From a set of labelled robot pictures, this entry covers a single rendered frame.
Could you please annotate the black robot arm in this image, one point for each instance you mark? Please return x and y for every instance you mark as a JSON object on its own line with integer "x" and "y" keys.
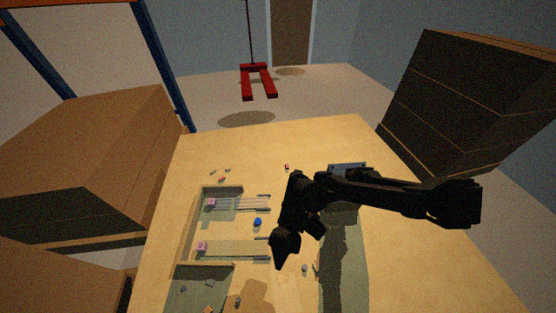
{"x": 454, "y": 202}

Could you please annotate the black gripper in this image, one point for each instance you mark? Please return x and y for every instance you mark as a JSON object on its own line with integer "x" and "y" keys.
{"x": 284, "y": 239}

